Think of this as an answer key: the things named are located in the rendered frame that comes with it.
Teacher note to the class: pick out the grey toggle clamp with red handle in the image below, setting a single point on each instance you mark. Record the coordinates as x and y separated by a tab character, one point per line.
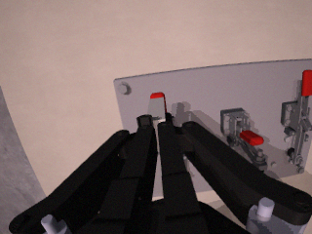
291	116

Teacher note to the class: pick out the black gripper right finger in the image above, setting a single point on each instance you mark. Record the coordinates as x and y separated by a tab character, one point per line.
263	204

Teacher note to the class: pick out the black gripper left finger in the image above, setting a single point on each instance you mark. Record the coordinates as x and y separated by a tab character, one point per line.
83	194

